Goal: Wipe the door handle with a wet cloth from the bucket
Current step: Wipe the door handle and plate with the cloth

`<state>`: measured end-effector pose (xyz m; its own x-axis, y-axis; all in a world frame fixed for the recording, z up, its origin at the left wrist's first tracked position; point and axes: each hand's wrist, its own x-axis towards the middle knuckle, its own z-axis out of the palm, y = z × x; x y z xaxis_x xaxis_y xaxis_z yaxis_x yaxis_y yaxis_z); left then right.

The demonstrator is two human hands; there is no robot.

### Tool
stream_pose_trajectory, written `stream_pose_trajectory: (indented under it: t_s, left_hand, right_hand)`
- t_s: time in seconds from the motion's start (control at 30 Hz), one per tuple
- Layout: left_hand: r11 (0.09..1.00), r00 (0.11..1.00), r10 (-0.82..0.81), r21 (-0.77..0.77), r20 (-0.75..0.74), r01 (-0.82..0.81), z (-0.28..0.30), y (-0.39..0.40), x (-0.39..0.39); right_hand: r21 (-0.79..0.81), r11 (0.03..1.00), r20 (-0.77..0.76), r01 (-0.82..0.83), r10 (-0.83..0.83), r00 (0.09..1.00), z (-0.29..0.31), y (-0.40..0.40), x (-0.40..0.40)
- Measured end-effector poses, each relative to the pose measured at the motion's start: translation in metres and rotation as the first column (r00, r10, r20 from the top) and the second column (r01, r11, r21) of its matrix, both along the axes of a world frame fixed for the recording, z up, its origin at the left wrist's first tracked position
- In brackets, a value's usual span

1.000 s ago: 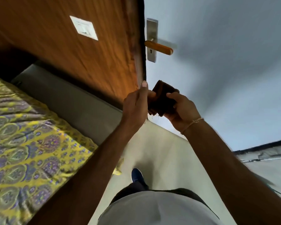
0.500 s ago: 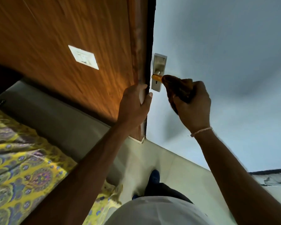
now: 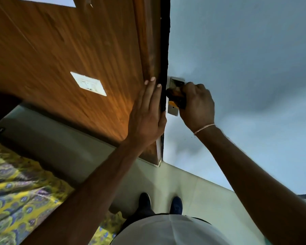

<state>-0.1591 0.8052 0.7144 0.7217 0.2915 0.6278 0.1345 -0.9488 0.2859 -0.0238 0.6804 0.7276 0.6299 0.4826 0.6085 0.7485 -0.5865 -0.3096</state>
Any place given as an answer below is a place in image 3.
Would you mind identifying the person's right hand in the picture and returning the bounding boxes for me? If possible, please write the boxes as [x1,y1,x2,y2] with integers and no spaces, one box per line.
[178,82,216,133]

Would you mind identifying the person's left hand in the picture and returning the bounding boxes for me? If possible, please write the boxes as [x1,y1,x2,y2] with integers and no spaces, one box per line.
[126,77,168,148]

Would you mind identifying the brown cleaning cloth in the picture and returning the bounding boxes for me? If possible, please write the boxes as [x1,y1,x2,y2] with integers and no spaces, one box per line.
[166,86,187,110]

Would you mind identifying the silver metal door handle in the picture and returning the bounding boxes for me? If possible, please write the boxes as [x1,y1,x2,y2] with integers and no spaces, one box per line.
[167,76,186,117]

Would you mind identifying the person's right forearm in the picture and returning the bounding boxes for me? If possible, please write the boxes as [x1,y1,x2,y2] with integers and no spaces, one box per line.
[195,125,306,245]

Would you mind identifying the person's left forearm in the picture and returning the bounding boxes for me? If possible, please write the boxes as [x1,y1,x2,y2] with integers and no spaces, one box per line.
[20,139,146,245]

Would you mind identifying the white door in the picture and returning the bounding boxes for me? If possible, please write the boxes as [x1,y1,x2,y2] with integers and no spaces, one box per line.
[163,0,306,196]

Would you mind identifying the person's left navy shoe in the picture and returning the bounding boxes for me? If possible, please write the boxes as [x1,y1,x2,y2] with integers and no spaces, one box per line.
[138,192,152,211]

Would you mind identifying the person's navy shoe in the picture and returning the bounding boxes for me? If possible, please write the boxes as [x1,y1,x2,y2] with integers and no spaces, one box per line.
[138,192,152,211]
[169,196,183,215]

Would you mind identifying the person's right navy shoe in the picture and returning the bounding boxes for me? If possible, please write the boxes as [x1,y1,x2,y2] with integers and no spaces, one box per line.
[169,196,183,215]

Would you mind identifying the person's left black trouser leg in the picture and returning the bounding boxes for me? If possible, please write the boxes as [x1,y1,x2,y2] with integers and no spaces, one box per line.
[120,208,157,234]

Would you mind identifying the person's white shirt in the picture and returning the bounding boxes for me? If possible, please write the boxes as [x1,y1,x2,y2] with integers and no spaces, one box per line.
[109,214,233,245]

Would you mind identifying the yellow patterned bedsheet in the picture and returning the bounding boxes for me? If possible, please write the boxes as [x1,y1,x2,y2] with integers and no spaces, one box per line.
[0,139,127,245]

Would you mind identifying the white rectangular panel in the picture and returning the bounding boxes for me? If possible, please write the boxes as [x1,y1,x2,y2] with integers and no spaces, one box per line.
[15,0,77,8]

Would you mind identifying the pale thread wrist bracelet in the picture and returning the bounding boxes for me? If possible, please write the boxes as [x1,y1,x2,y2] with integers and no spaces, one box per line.
[193,124,216,136]

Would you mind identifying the white switch plate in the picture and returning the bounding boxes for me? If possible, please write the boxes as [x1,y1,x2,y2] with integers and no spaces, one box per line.
[70,71,107,97]

